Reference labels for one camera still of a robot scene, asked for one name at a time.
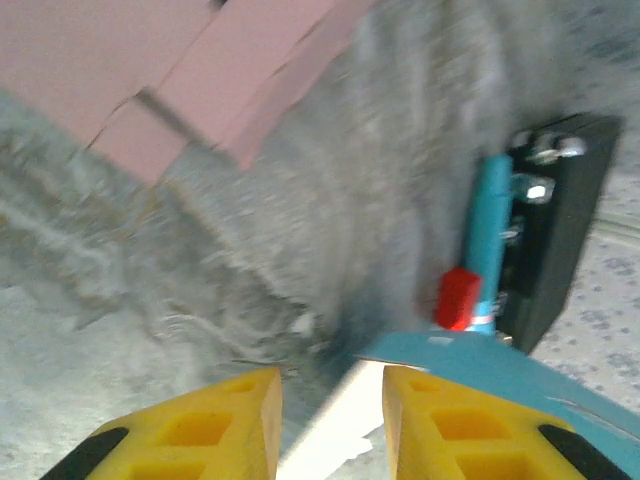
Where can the teal marker pen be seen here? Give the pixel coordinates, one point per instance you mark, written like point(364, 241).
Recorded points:
point(487, 225)

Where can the pink paper box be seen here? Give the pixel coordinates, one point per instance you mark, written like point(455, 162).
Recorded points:
point(150, 50)

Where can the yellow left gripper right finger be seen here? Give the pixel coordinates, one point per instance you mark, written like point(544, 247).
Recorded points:
point(450, 440)

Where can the red block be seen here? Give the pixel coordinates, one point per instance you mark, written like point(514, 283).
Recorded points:
point(457, 300)

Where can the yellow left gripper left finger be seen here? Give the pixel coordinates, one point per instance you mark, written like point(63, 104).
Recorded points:
point(210, 440)

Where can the black flat case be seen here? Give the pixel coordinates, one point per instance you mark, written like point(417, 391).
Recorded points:
point(565, 225)

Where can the blue paper box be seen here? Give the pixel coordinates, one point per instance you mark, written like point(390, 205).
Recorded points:
point(475, 355)

